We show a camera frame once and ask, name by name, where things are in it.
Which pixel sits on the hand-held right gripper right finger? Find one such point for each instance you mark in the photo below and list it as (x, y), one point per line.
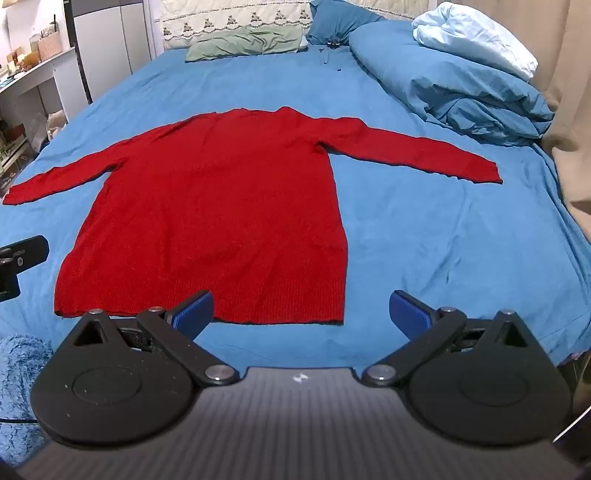
(408, 314)

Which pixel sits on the blue duvet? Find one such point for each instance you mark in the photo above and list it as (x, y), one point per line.
(443, 87)

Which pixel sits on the white side shelf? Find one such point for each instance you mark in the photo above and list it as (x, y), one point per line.
(41, 74)

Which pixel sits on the beige curtain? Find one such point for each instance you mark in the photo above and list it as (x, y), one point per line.
(570, 92)

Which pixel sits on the red knit sweater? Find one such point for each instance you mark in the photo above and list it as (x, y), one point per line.
(217, 207)

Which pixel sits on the dark blue pillow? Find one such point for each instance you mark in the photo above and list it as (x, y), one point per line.
(332, 21)

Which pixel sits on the cream quilted headboard cover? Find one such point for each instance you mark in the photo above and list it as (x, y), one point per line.
(231, 16)

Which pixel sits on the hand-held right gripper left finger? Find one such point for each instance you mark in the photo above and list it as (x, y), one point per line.
(196, 313)

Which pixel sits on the white wardrobe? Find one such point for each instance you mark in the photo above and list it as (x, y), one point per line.
(115, 32)

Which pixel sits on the light blue blanket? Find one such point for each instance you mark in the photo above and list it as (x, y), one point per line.
(471, 34)

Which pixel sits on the woven basket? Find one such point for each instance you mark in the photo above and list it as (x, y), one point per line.
(50, 47)

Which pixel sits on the green pillow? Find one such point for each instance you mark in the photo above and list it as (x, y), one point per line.
(244, 41)

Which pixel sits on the fuzzy blue rug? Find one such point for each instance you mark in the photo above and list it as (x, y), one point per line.
(21, 383)

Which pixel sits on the blue bed sheet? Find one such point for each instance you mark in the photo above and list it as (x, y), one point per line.
(425, 240)

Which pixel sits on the black vertical pole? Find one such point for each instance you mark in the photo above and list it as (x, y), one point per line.
(79, 50)

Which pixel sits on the crumpled plastic bag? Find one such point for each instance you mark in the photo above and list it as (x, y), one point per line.
(56, 122)

